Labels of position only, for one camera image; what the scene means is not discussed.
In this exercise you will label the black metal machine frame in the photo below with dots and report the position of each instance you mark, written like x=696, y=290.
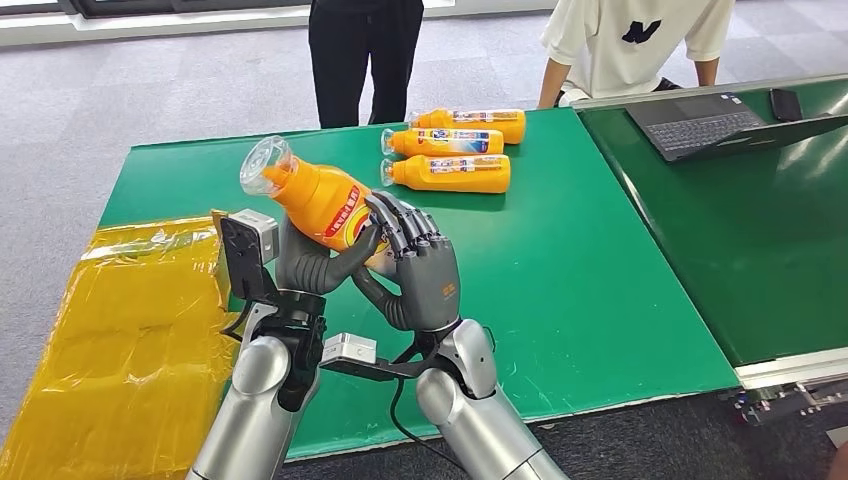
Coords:
x=775, y=404

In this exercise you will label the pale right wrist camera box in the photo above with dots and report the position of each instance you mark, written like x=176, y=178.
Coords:
x=348, y=351

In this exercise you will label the yellow plastic bag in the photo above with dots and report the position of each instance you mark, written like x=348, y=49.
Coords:
x=112, y=344

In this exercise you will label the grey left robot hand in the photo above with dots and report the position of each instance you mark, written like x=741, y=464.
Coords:
x=311, y=272

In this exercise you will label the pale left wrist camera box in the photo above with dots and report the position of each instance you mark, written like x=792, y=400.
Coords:
x=245, y=258

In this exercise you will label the person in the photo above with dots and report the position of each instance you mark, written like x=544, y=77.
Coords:
x=629, y=53
x=364, y=53

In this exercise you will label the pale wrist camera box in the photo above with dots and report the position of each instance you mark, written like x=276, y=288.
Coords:
x=348, y=351
x=245, y=258

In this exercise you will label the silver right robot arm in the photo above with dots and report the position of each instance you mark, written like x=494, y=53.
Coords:
x=477, y=424

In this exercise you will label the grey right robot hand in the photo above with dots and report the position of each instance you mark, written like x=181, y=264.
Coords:
x=427, y=278

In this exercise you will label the orange bottle with clear cap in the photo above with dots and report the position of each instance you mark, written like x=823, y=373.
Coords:
x=457, y=175
x=450, y=142
x=318, y=199
x=477, y=124

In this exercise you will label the black laptop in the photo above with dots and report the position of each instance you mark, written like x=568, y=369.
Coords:
x=709, y=124

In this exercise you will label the green conveyor belt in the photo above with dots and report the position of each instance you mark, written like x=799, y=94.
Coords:
x=729, y=232

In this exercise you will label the black phone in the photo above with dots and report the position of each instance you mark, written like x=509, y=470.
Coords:
x=786, y=104

